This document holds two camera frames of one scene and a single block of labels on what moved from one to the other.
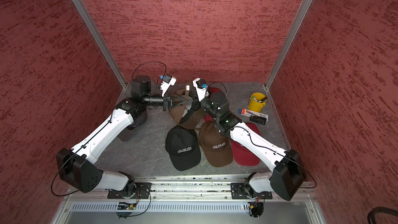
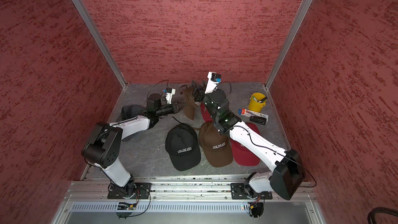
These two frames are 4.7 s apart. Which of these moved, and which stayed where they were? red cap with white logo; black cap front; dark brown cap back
Moved: dark brown cap back
Stayed: black cap front; red cap with white logo
